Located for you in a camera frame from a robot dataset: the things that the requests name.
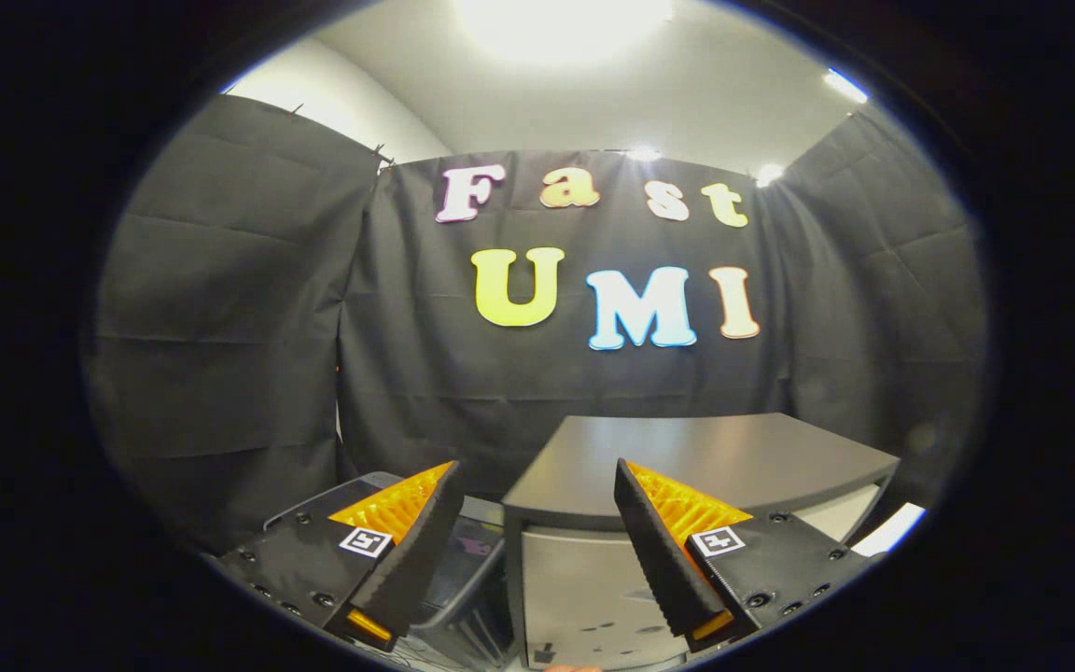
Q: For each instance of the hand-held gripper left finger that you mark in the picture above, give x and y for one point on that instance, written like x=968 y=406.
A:
x=416 y=551

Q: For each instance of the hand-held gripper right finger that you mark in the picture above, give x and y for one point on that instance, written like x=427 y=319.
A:
x=657 y=551

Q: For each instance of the grey top-load washing machine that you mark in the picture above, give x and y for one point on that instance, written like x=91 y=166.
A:
x=472 y=646

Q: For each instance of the beige cabinet with dark top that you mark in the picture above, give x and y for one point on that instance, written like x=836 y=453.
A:
x=705 y=457

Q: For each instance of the white paper sheet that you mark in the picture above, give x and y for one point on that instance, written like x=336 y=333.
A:
x=887 y=530

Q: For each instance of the black backdrop cloth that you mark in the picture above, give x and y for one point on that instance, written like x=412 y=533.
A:
x=220 y=308

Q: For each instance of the rectangular ceiling light panel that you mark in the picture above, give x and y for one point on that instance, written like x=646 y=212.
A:
x=845 y=85

